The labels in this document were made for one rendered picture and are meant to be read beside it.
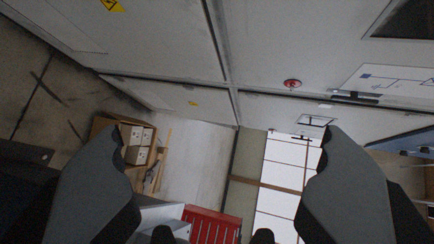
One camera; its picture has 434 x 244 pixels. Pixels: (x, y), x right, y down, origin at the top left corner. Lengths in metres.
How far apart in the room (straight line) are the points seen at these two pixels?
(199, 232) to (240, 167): 5.42
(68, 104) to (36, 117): 0.15
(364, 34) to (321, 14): 0.11
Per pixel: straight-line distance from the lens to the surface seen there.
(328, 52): 0.58
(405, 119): 1.04
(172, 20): 0.56
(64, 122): 1.22
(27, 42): 1.12
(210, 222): 2.48
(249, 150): 7.74
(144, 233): 0.50
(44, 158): 1.19
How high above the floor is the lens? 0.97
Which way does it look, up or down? 13 degrees down
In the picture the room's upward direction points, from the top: 99 degrees clockwise
